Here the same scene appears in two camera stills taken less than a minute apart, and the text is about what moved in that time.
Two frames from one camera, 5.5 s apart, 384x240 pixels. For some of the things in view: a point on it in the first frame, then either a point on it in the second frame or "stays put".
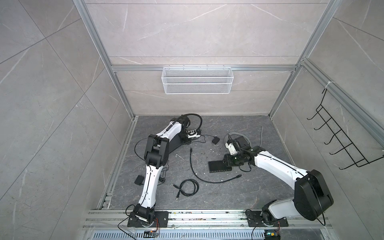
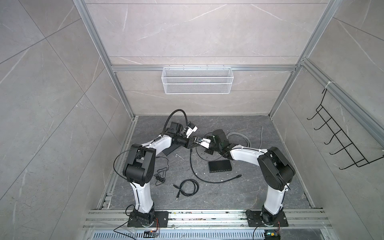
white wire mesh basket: x=195 y=80 stays put
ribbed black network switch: x=218 y=166 stays put
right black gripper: x=228 y=161 -> x=209 y=151
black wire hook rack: x=358 y=160 stays put
